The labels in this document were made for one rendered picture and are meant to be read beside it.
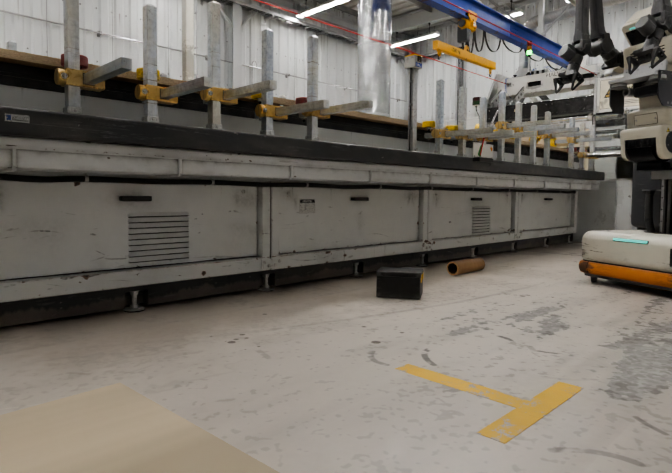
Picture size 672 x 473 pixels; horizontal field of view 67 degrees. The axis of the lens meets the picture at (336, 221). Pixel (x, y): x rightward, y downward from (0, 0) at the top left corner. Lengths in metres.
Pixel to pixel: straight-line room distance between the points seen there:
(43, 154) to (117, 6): 8.33
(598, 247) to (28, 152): 2.58
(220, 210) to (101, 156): 0.66
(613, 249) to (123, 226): 2.31
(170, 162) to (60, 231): 0.45
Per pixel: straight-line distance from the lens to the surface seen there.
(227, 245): 2.33
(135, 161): 1.88
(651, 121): 2.93
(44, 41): 9.49
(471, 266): 3.14
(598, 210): 5.74
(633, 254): 2.87
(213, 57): 2.05
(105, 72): 1.65
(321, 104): 1.96
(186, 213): 2.21
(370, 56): 7.51
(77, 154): 1.81
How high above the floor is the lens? 0.46
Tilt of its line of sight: 3 degrees down
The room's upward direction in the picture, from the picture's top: 1 degrees clockwise
